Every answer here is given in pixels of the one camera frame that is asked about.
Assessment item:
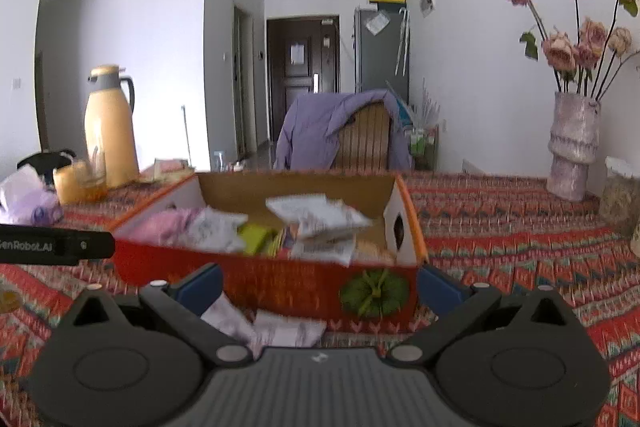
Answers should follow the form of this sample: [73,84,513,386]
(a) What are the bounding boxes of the wooden chair with purple shirt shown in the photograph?
[274,89,415,172]

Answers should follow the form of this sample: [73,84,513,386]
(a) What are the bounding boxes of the black bag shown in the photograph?
[16,149,78,172]

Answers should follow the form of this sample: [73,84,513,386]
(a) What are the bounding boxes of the bunch of dried pink roses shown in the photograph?
[495,0,640,100]

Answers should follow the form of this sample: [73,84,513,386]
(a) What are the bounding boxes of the grey refrigerator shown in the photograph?
[354,6,411,95]

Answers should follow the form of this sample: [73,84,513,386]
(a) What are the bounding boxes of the clear plastic jar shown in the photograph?
[598,156,640,238]

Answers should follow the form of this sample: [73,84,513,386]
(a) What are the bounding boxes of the pink textured vase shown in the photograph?
[546,91,602,202]

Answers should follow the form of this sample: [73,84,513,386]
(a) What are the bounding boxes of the white folded umbrella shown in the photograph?
[395,7,410,76]

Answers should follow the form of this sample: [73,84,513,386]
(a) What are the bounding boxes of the purple tissue pack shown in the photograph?
[0,164,65,228]

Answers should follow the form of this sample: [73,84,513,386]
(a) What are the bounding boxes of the red cardboard box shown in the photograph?
[107,171,430,334]

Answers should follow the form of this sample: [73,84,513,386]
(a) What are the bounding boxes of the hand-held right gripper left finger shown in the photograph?
[60,262,253,368]

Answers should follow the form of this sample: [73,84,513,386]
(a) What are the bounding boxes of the clear drinking glass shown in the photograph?
[75,146,108,202]

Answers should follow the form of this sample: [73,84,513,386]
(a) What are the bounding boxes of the pile of snack packets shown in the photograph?
[135,194,398,268]

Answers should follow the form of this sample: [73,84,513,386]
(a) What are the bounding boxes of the dark brown door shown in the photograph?
[266,18,342,142]

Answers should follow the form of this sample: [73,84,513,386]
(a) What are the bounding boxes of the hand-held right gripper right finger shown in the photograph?
[387,263,581,368]

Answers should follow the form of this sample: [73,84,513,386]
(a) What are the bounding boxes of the blue white bag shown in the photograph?
[386,81,417,128]

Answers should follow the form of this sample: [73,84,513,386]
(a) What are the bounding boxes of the yellow cup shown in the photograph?
[52,162,88,205]

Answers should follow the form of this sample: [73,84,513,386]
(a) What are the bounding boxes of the white mop handle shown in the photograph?
[180,105,195,171]

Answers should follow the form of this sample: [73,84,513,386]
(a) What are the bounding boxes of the small storage rack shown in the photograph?
[409,124,441,172]

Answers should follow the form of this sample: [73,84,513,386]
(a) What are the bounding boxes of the white interior door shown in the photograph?
[233,5,257,160]

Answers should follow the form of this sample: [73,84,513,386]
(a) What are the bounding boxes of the dried flower bunch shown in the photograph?
[420,78,442,128]

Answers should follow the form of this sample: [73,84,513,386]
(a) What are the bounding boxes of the yellow thermos jug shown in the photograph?
[84,64,141,188]

